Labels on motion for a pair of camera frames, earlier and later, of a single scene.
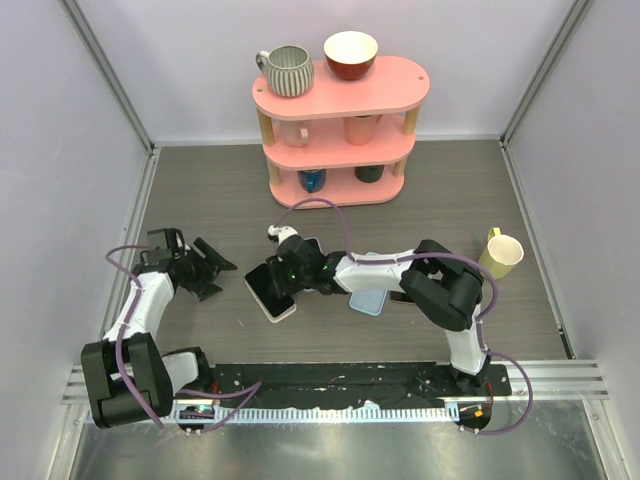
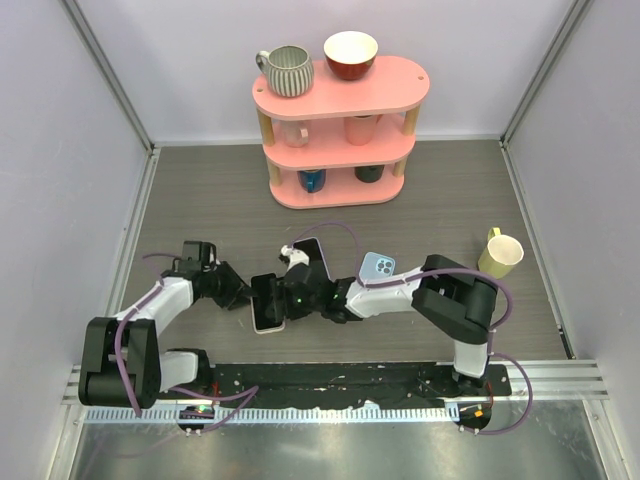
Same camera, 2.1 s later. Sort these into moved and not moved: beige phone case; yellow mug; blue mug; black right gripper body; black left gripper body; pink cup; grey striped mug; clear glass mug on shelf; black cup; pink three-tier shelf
Moved: black left gripper body; black right gripper body; beige phone case
Not moved: black cup; grey striped mug; pink three-tier shelf; yellow mug; pink cup; blue mug; clear glass mug on shelf
